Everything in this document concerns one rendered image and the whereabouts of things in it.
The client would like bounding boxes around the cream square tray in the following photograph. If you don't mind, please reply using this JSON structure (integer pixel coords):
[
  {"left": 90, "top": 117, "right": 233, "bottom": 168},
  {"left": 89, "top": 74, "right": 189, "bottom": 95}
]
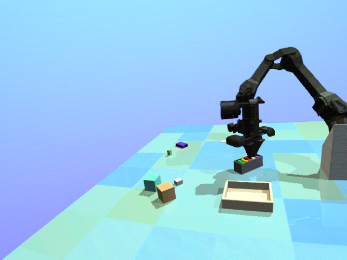
[{"left": 221, "top": 180, "right": 274, "bottom": 213}]

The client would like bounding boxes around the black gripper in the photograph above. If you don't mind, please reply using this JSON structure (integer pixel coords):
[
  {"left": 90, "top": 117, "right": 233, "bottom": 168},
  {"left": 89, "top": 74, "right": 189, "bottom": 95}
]
[{"left": 226, "top": 117, "right": 275, "bottom": 159}]

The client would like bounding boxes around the brown cube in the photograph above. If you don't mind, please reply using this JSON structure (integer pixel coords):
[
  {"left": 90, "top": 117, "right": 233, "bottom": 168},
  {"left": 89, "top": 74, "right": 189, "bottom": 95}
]
[{"left": 156, "top": 181, "right": 176, "bottom": 204}]

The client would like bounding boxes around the turquoise square block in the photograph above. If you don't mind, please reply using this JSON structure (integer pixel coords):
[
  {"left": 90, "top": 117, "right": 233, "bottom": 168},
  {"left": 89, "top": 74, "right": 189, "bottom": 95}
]
[{"left": 143, "top": 173, "right": 161, "bottom": 192}]

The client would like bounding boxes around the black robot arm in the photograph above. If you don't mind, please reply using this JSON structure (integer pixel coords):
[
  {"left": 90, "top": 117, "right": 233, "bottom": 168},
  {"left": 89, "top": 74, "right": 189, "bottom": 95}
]
[{"left": 220, "top": 47, "right": 347, "bottom": 132}]

